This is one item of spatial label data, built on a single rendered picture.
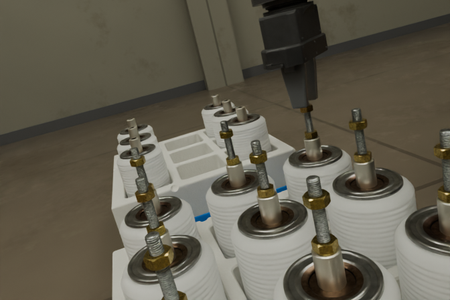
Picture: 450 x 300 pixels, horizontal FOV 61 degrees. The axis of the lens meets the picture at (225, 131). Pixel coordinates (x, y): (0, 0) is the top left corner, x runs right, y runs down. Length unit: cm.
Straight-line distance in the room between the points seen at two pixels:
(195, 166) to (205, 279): 53
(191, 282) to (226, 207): 14
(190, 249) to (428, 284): 21
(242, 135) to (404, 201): 44
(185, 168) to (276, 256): 54
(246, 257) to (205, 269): 5
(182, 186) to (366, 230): 42
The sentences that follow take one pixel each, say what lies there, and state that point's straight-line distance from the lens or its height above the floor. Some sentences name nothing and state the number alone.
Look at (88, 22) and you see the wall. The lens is 309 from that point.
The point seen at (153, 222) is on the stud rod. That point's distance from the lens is 38.
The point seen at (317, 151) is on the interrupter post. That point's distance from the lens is 55.
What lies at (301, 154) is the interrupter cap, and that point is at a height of 25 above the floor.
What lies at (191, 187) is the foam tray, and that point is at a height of 17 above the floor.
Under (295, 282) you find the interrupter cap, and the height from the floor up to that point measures 25.
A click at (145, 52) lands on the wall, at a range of 308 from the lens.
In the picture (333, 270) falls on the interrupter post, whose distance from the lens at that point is 31.
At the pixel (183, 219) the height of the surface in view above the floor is 24.
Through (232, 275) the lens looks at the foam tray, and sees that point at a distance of 48.
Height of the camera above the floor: 46
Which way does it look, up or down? 15 degrees down
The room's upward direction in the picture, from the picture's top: 14 degrees counter-clockwise
